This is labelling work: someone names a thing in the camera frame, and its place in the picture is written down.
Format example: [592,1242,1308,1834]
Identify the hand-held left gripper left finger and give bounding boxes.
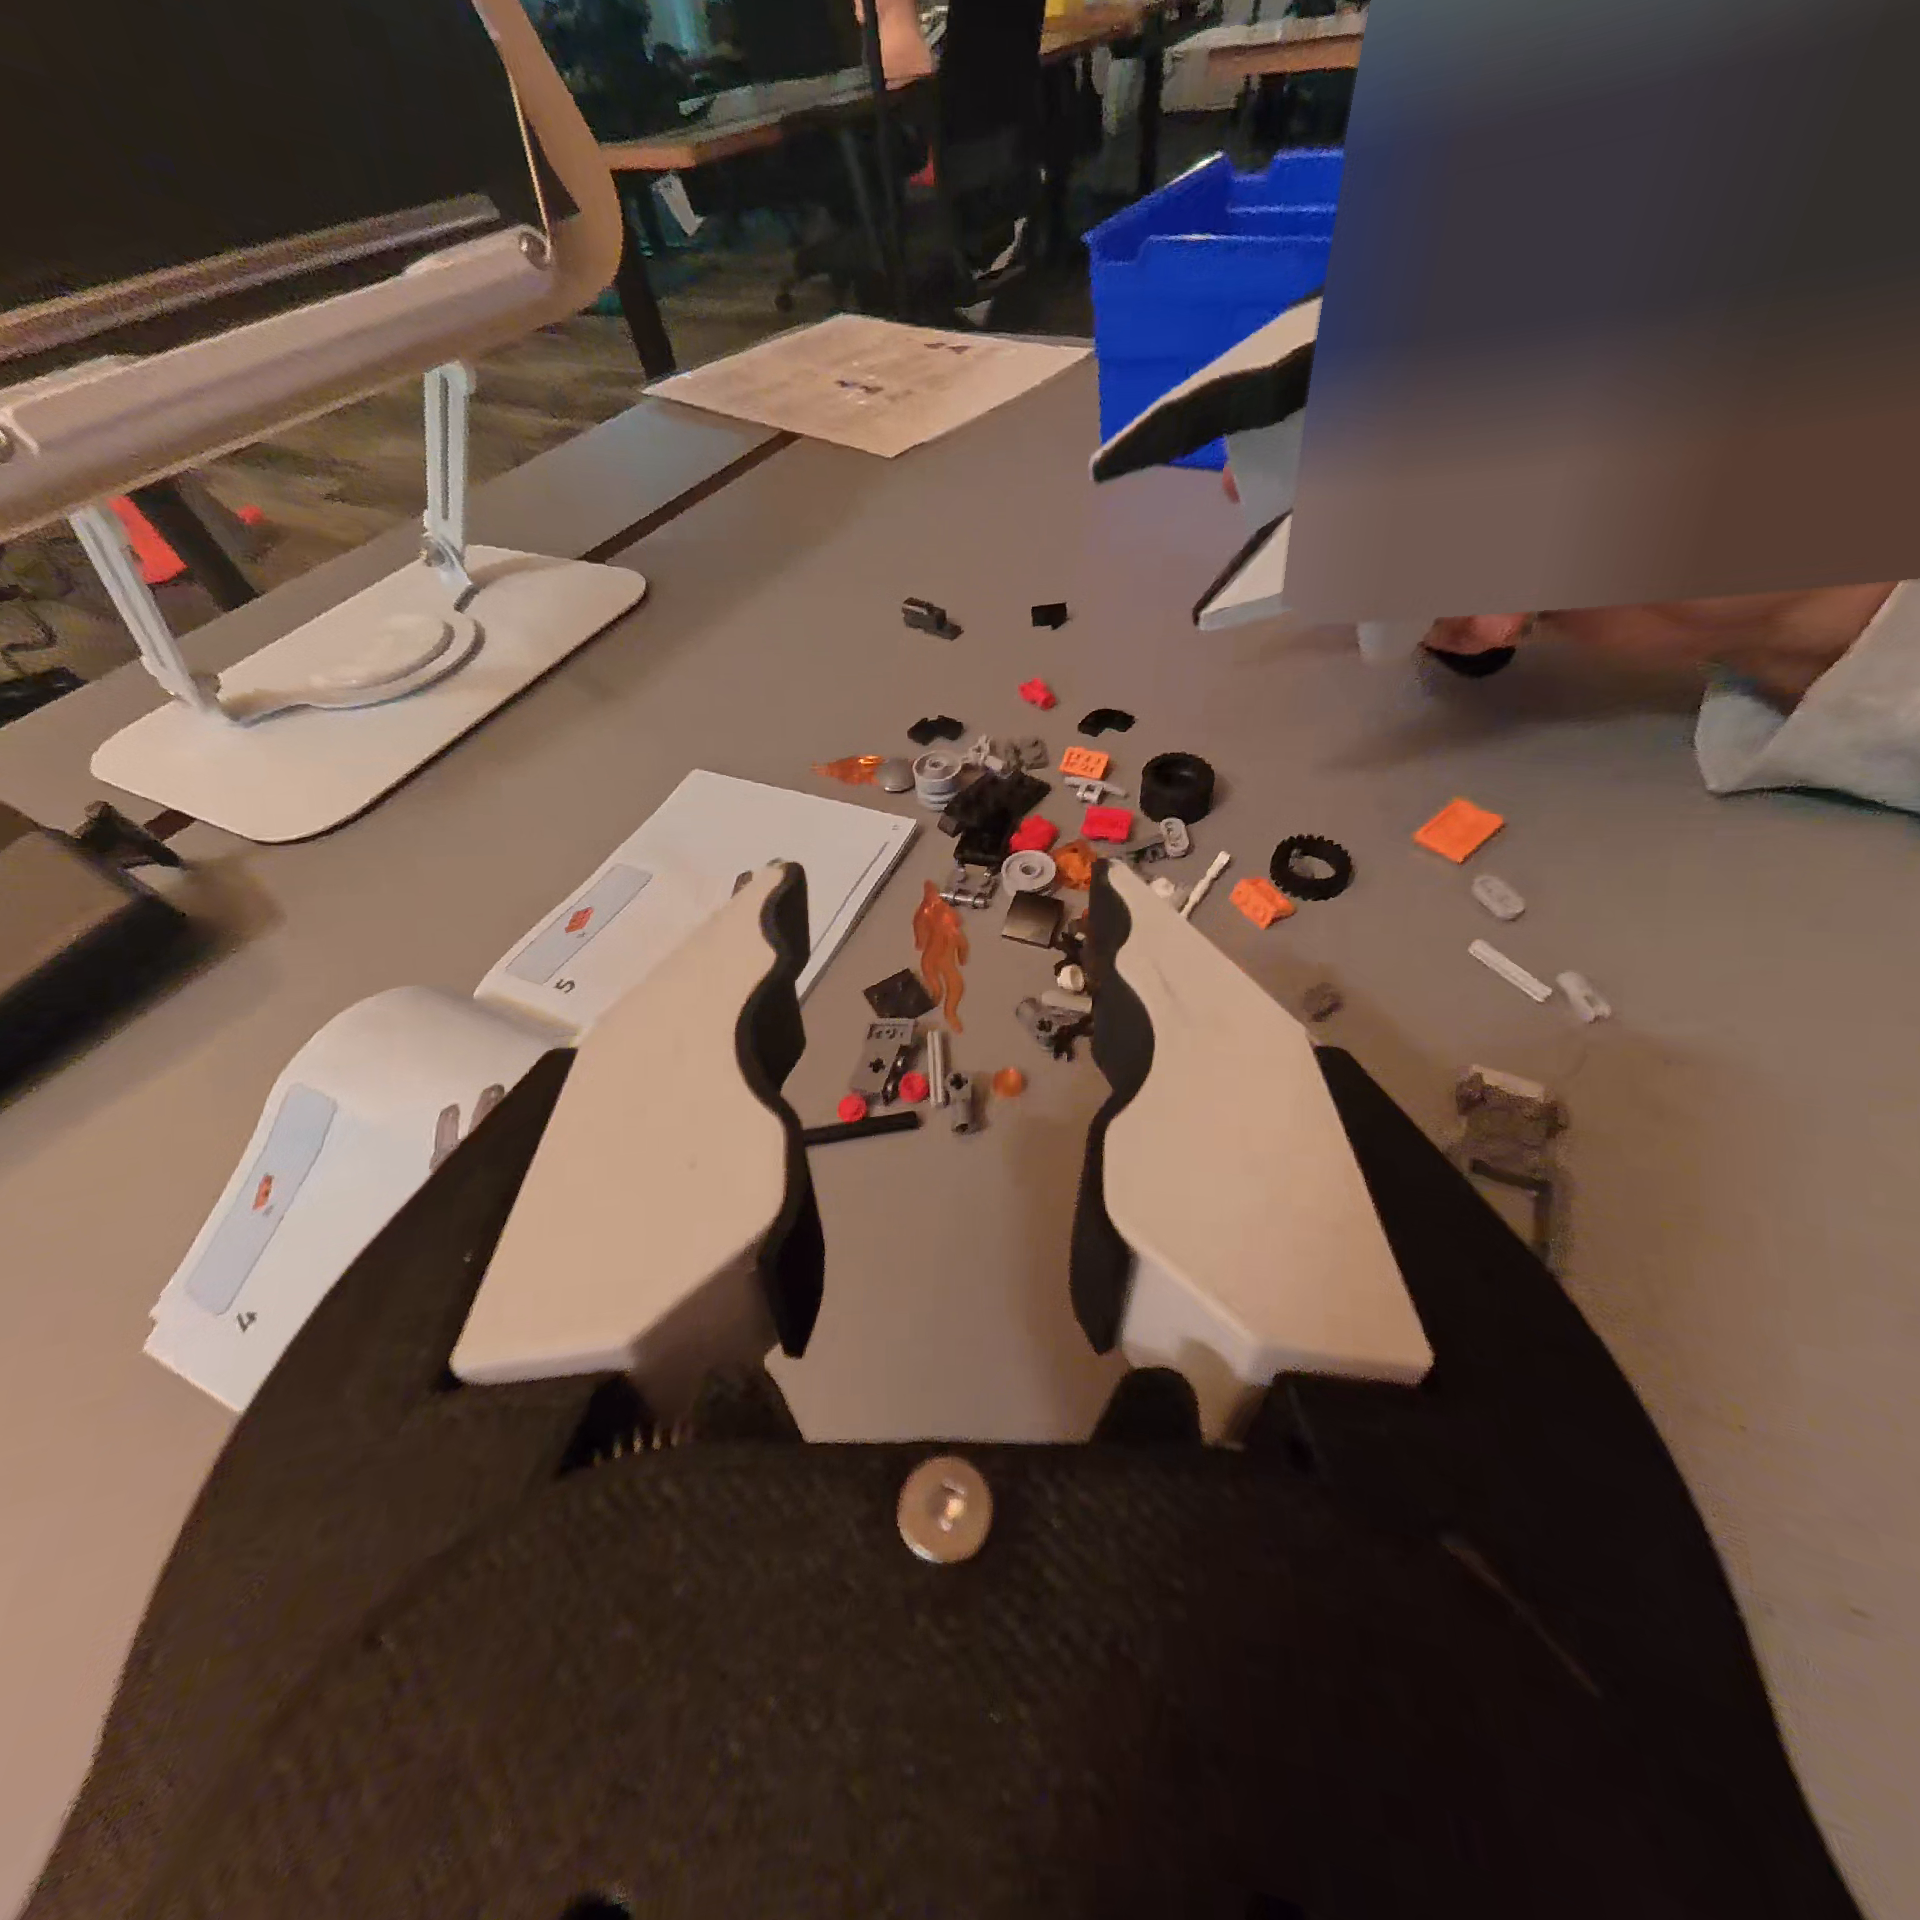
[448,859,830,1394]

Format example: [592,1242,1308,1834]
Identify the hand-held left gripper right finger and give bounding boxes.
[1064,858,1437,1434]

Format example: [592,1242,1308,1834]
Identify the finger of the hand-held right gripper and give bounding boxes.
[1191,508,1296,633]
[1087,297,1325,487]

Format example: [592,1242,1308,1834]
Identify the pile of lego parts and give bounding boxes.
[801,596,1618,1162]

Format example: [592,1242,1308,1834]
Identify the person's right forearm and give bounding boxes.
[1522,584,1920,819]

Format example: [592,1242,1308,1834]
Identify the grey lego assembly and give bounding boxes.
[1447,1063,1575,1259]

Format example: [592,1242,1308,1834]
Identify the blue plastic bin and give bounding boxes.
[1082,146,1345,473]

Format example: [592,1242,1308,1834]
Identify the white top table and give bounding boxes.
[1160,7,1369,96]

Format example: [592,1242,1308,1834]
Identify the black office chair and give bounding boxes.
[780,0,1104,337]

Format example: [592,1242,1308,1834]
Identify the printed paper sheet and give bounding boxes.
[642,311,1097,461]

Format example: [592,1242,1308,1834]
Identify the white monitor stand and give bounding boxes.
[0,0,649,845]

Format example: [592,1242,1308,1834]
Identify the wooden desk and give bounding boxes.
[597,76,938,380]

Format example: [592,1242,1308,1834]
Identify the black box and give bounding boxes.
[0,803,204,1098]

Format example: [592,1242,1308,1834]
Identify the orange cone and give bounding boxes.
[106,497,190,589]

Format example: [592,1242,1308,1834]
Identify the black monitor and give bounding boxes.
[0,0,578,368]

